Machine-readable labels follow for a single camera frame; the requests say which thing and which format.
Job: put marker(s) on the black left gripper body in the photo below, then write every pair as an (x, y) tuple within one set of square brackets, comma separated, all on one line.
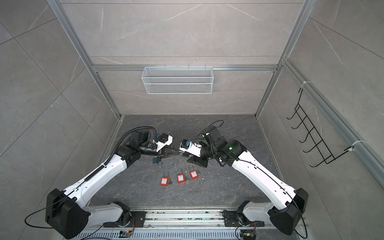
[(161, 154)]

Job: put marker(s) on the metal base rail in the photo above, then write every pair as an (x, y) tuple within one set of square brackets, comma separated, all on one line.
[(195, 224)]

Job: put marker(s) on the white wire mesh basket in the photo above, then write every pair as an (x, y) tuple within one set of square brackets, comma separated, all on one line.
[(178, 80)]

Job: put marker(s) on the red safety padlock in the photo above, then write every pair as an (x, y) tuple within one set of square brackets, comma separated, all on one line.
[(180, 176), (193, 172), (165, 179)]

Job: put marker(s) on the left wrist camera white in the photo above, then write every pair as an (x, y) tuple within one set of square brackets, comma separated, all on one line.
[(164, 140)]

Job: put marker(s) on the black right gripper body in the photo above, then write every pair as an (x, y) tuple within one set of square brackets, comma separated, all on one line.
[(202, 160)]

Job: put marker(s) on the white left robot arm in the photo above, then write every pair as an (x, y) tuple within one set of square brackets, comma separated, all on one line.
[(68, 212)]

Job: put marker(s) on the black wire hook rack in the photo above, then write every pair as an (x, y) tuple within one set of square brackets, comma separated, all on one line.
[(314, 136)]

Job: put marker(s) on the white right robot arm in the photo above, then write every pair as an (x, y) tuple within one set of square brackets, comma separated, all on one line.
[(286, 204)]

